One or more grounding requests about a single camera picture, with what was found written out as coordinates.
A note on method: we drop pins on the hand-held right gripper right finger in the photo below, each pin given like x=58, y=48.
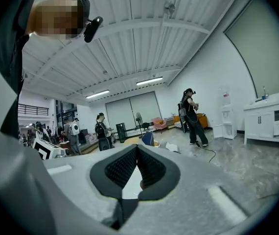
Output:
x=191, y=192

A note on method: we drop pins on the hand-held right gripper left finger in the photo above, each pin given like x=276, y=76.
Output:
x=68, y=180

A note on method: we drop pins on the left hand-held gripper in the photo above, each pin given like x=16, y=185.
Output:
x=49, y=150

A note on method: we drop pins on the black metal railing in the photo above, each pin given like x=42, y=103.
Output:
x=33, y=109

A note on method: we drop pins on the blue chair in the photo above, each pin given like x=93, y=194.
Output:
x=148, y=138

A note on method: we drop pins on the orange sofa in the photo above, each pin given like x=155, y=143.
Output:
x=202, y=121

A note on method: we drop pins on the round wooden table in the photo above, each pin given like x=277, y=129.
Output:
x=132, y=141

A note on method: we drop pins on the long ceiling light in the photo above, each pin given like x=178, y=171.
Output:
x=97, y=94
x=149, y=80

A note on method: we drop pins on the pink chair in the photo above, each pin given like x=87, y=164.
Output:
x=159, y=123

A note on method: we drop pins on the white roller blind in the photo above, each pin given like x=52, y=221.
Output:
x=117, y=114
x=145, y=106

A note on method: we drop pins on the white water dispenser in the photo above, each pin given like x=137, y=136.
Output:
x=228, y=116

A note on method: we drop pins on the black standing fan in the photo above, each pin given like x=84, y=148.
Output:
x=139, y=119

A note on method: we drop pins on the white vanity cabinet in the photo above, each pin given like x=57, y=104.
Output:
x=264, y=121

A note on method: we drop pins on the person's black shirt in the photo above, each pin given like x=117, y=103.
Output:
x=5, y=57

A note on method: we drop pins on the person's head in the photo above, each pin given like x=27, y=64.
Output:
x=56, y=18

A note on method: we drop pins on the ceiling mounted device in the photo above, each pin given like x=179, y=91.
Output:
x=170, y=6

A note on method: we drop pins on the black head-worn camera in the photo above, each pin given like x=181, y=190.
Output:
x=93, y=29

